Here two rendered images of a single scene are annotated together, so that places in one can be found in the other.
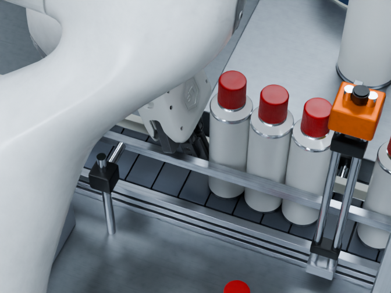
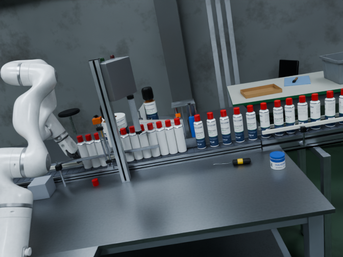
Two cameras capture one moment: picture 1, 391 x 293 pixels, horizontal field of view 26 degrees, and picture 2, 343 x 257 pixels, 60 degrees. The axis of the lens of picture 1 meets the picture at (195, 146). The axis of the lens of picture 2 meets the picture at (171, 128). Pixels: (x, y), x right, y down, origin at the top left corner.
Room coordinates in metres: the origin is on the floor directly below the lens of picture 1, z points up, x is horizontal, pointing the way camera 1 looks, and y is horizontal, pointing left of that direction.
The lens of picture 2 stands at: (-1.05, -0.04, 1.60)
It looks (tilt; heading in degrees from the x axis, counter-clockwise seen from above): 19 degrees down; 342
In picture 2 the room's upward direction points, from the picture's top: 11 degrees counter-clockwise
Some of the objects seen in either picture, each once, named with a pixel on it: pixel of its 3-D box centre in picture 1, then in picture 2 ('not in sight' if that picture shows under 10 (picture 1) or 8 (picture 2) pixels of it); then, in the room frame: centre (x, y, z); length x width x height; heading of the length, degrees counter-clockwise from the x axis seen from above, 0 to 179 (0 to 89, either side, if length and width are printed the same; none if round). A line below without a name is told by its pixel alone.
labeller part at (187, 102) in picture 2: not in sight; (182, 103); (0.53, -0.66, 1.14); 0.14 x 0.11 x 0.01; 69
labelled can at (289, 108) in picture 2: not in sight; (290, 116); (0.23, -1.16, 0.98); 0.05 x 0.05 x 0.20
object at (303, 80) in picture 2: not in sight; (296, 80); (1.32, -2.23, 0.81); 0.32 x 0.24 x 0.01; 138
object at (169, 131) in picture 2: not in sight; (170, 136); (0.48, -0.52, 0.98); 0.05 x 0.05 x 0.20
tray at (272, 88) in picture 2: not in sight; (260, 91); (1.31, -1.77, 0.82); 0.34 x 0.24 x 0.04; 68
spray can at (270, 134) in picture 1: (268, 150); (92, 150); (0.65, -0.09, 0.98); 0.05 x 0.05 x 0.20
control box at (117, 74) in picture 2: not in sight; (115, 78); (0.48, -0.30, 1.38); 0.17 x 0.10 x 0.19; 124
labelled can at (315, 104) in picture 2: not in sight; (315, 111); (0.18, -1.29, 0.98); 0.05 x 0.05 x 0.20
